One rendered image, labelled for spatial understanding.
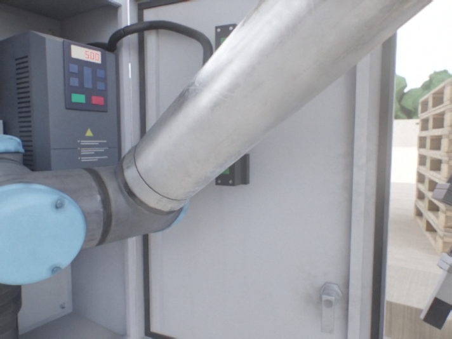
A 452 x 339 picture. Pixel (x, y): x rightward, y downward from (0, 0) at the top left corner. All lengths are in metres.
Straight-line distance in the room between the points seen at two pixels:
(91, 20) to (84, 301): 0.55
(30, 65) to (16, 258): 0.31
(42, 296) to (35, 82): 0.41
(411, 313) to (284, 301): 1.15
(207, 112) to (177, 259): 0.37
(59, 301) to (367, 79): 0.68
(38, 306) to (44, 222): 0.45
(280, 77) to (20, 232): 0.25
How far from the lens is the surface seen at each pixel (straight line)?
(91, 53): 0.57
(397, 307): 1.66
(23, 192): 0.33
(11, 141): 0.45
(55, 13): 0.75
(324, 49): 0.24
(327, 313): 0.50
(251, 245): 0.53
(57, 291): 0.78
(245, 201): 0.52
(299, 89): 0.26
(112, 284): 0.70
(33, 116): 0.55
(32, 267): 0.35
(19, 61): 0.59
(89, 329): 0.76
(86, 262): 0.75
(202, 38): 0.52
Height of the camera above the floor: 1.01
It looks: 5 degrees down
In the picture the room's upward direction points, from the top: straight up
